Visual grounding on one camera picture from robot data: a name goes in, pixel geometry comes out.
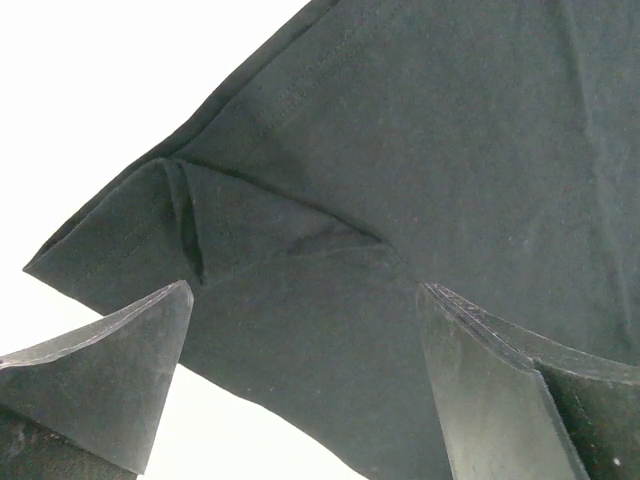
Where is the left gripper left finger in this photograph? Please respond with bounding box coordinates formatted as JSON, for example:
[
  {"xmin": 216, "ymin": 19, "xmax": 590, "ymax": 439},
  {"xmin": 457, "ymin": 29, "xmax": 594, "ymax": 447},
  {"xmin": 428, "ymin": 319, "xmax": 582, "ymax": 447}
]
[{"xmin": 1, "ymin": 281, "xmax": 194, "ymax": 480}]

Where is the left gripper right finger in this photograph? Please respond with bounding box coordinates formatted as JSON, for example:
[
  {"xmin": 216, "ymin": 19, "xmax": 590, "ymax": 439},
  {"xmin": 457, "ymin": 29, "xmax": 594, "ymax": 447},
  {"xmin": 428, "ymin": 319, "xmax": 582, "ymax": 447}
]
[{"xmin": 416, "ymin": 284, "xmax": 639, "ymax": 479}]

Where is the black t shirt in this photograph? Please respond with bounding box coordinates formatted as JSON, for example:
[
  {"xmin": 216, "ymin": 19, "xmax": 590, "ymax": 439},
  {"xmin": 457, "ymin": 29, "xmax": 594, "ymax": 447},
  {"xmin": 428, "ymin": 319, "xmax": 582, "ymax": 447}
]
[{"xmin": 25, "ymin": 1, "xmax": 639, "ymax": 479}]

